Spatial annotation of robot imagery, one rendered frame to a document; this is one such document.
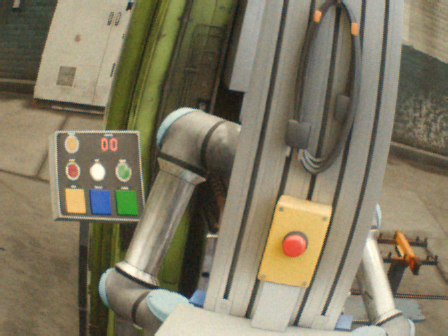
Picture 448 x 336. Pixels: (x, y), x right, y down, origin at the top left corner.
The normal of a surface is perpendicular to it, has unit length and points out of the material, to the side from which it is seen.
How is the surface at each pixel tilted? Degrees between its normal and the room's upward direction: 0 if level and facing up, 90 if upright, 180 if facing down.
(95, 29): 90
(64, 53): 90
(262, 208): 90
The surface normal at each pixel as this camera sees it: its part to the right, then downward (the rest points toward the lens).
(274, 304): -0.20, 0.22
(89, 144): 0.55, -0.19
